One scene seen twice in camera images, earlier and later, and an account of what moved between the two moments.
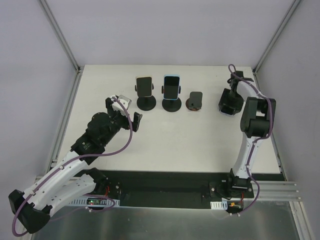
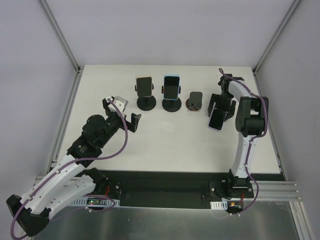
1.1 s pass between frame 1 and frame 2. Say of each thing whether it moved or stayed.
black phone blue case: stayed
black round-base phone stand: stayed
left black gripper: stayed
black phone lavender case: moved
